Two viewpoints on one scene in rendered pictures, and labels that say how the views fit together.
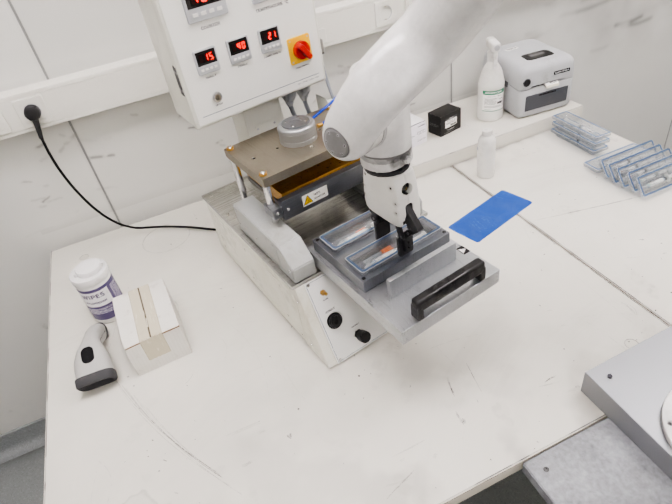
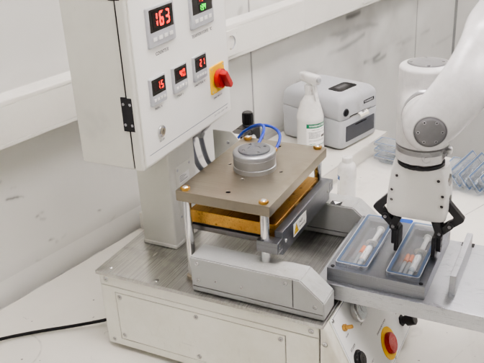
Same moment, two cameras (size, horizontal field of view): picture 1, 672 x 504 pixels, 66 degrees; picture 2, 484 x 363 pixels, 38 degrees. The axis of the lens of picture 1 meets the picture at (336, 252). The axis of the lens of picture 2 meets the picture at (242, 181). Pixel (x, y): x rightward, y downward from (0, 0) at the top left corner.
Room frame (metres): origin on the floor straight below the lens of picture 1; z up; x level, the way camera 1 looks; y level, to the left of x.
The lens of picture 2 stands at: (0.04, 0.73, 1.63)
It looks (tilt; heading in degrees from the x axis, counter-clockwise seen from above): 25 degrees down; 325
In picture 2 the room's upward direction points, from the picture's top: 3 degrees counter-clockwise
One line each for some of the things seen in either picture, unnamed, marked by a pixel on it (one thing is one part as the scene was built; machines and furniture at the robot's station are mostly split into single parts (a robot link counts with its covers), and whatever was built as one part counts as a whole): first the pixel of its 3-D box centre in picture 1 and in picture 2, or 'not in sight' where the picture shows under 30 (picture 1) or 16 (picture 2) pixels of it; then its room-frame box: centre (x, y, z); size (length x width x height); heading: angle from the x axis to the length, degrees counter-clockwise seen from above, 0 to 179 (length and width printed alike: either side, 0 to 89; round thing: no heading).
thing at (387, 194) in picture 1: (389, 187); (419, 185); (0.73, -0.11, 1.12); 0.10 x 0.08 x 0.11; 28
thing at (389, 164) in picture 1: (386, 154); (423, 150); (0.73, -0.11, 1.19); 0.09 x 0.08 x 0.03; 28
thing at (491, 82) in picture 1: (491, 80); (310, 114); (1.55, -0.58, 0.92); 0.09 x 0.08 x 0.25; 177
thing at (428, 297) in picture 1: (449, 287); not in sight; (0.61, -0.17, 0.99); 0.15 x 0.02 x 0.04; 118
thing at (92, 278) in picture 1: (99, 289); not in sight; (0.98, 0.58, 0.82); 0.09 x 0.09 x 0.15
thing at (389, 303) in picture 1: (396, 257); (417, 264); (0.73, -0.11, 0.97); 0.30 x 0.22 x 0.08; 28
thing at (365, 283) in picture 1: (380, 241); (390, 253); (0.77, -0.09, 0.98); 0.20 x 0.17 x 0.03; 118
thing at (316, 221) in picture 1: (305, 204); (243, 250); (1.03, 0.05, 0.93); 0.46 x 0.35 x 0.01; 28
